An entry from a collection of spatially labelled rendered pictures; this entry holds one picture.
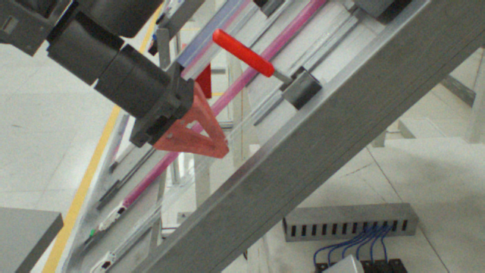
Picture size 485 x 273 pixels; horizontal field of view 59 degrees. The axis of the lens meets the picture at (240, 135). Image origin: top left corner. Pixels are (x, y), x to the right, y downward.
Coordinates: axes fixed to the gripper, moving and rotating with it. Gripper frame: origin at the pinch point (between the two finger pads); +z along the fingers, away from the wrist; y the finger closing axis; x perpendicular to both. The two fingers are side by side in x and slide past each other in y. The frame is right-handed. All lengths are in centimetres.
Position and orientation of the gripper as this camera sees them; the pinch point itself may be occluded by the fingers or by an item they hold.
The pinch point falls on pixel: (220, 146)
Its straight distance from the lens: 47.9
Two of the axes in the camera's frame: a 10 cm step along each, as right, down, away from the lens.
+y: -0.7, -4.8, 8.7
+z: 7.3, 5.7, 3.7
